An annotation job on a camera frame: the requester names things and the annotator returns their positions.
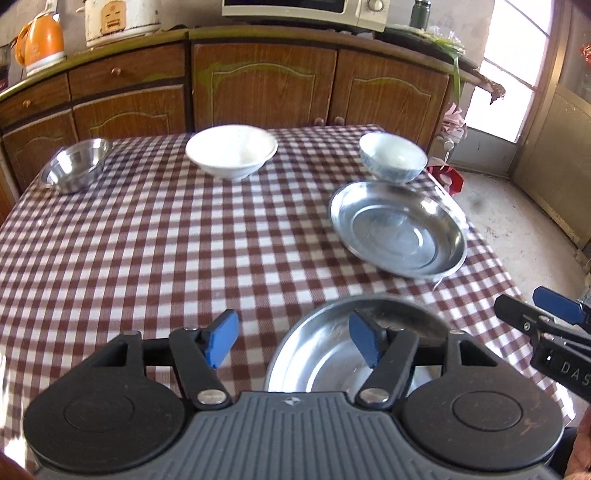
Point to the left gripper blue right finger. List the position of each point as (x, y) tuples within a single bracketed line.
[(390, 354)]

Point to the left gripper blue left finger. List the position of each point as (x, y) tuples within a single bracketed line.
[(197, 353)]

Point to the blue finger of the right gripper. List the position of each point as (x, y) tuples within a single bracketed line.
[(570, 311)]

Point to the medium steel plate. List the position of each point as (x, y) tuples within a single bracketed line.
[(318, 355)]

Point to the small steel plate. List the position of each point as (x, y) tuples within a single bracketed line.
[(399, 230)]

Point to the small steel bowl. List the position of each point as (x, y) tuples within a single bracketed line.
[(77, 167)]

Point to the person's right hand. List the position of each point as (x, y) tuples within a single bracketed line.
[(578, 467)]

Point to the brown checkered tablecloth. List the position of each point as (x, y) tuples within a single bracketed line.
[(155, 244)]

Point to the red paper bag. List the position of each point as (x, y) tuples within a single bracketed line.
[(448, 177)]

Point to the blue patterned porcelain bowl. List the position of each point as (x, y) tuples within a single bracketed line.
[(391, 157)]

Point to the white ceramic bowl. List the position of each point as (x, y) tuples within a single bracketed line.
[(231, 152)]

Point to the pink cloth on shelf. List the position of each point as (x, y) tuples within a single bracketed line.
[(454, 125)]

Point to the red door decoration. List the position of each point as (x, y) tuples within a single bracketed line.
[(585, 52)]

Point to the wooden kitchen cabinet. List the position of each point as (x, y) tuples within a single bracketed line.
[(189, 80)]

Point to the green thermos bottle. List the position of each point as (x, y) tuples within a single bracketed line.
[(420, 14)]

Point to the cream microwave oven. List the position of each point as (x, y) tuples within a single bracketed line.
[(364, 14)]

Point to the white rice cooker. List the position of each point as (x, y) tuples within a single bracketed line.
[(108, 21)]

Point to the orange electric kettle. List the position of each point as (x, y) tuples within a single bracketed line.
[(39, 44)]

